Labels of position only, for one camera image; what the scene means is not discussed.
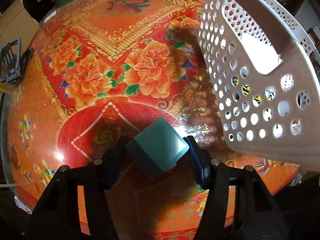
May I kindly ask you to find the white perforated plastic basket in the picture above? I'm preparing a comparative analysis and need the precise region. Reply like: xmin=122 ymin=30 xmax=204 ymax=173
xmin=198 ymin=0 xmax=319 ymax=171

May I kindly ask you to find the teal blue charger cube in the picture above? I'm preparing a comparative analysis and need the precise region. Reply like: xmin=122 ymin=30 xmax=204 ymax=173
xmin=126 ymin=118 xmax=189 ymax=177

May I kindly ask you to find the red white cartoon charger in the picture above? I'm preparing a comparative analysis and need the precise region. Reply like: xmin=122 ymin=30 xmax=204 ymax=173
xmin=291 ymin=119 xmax=302 ymax=135

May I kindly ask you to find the yellow toy car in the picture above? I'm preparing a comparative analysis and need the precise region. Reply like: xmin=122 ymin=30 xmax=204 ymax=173
xmin=231 ymin=76 xmax=276 ymax=107

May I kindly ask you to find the cardboard box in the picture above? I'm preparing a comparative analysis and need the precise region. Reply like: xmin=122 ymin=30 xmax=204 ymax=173
xmin=0 ymin=0 xmax=40 ymax=53

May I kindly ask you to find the red floral tablecloth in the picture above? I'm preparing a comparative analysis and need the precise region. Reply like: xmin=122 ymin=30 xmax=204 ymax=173
xmin=3 ymin=0 xmax=299 ymax=209

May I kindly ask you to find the black phone stand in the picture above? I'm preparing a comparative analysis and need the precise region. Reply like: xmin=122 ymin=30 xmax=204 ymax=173
xmin=1 ymin=37 xmax=34 ymax=85

